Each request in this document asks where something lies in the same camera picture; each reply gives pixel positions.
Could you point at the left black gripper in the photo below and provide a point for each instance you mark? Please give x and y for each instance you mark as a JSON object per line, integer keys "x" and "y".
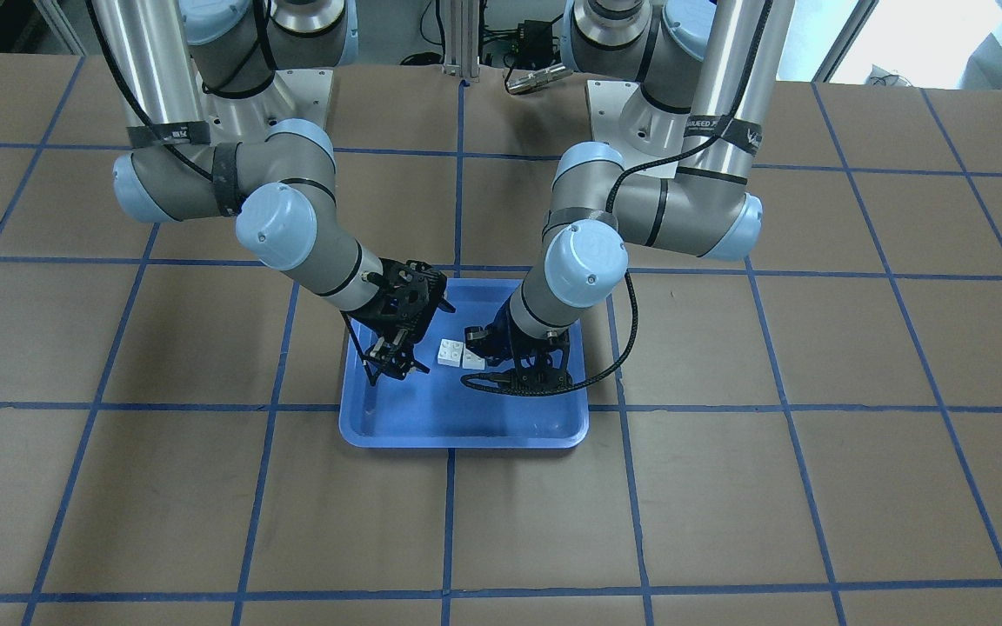
{"x": 501, "y": 341}

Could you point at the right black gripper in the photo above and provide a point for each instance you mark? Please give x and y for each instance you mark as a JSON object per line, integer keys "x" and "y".
{"x": 377, "y": 314}

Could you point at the white block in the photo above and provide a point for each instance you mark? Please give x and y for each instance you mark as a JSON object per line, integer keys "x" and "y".
{"x": 471, "y": 361}
{"x": 450, "y": 352}

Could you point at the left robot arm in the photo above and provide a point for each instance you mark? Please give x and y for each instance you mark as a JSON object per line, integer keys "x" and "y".
{"x": 705, "y": 72}

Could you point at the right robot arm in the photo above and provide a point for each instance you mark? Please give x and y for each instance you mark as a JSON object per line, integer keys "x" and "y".
{"x": 280, "y": 190}

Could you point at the blue plastic tray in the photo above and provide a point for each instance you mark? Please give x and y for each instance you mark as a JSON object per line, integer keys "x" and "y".
{"x": 434, "y": 410}

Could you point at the wrist camera blue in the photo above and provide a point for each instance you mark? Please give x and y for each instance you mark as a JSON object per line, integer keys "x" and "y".
{"x": 481, "y": 340}

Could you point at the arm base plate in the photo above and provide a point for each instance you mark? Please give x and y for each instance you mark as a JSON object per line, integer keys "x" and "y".
{"x": 621, "y": 117}
{"x": 295, "y": 93}

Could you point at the aluminium frame post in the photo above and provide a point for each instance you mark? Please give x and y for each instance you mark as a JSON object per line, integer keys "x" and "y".
{"x": 460, "y": 35}

